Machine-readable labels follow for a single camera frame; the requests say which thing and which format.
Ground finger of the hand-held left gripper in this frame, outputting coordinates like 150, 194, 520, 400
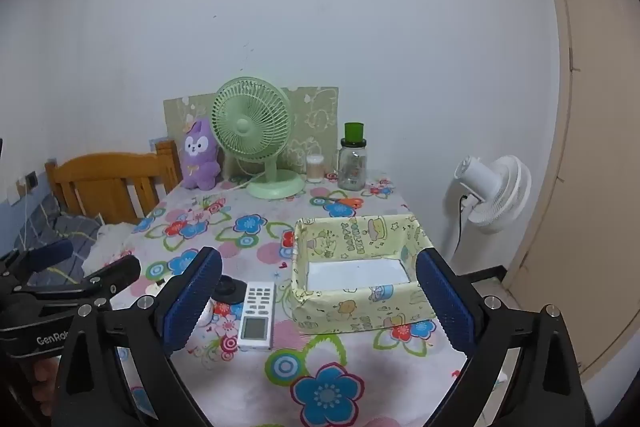
75, 255, 142, 305
0, 238, 75, 280

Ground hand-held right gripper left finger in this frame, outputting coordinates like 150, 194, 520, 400
52, 246, 223, 427

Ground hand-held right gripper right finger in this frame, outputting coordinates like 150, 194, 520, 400
415, 247, 596, 427

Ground black round lid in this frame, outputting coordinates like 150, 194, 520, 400
214, 275, 247, 304

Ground white remote control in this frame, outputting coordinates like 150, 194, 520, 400
237, 282, 277, 352

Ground yellow patterned paper box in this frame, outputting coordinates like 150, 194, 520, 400
291, 214, 437, 335

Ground person's left hand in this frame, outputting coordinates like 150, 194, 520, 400
30, 356, 63, 415

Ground plaid pillow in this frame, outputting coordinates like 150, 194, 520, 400
0, 194, 101, 285

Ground white bed cloth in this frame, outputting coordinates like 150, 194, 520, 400
82, 222, 136, 275

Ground wooden headboard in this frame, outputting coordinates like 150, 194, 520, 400
45, 140, 183, 225

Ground floral tablecloth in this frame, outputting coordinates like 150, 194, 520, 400
107, 174, 471, 427

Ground white standing fan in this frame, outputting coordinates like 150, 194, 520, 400
445, 155, 532, 263

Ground purple plush toy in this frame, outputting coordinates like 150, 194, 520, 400
180, 118, 222, 191

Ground glass jar with green lid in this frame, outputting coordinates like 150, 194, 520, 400
338, 122, 369, 191

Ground cotton swab container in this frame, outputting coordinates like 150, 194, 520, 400
306, 154, 326, 184

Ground green desk fan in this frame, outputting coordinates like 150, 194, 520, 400
210, 77, 306, 200

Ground beige door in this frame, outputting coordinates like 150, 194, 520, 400
505, 0, 640, 378

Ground green patterned board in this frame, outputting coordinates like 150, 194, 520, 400
163, 87, 339, 175

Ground black fan power cable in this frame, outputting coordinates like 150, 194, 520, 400
457, 193, 472, 250

